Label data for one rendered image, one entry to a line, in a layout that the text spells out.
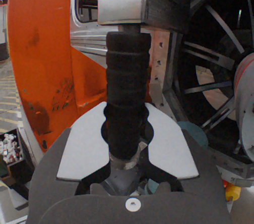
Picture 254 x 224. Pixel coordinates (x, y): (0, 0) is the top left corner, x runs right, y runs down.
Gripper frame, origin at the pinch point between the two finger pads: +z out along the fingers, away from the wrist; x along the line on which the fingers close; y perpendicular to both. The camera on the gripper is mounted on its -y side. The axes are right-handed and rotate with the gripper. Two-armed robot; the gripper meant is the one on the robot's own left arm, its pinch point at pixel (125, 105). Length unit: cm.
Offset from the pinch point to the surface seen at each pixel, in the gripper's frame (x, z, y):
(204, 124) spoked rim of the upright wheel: 26.8, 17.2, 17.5
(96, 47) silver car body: -17, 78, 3
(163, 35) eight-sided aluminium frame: 9.1, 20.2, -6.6
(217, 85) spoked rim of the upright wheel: 26.6, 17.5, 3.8
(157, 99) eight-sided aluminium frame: 9.4, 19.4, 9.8
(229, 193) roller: 34.2, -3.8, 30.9
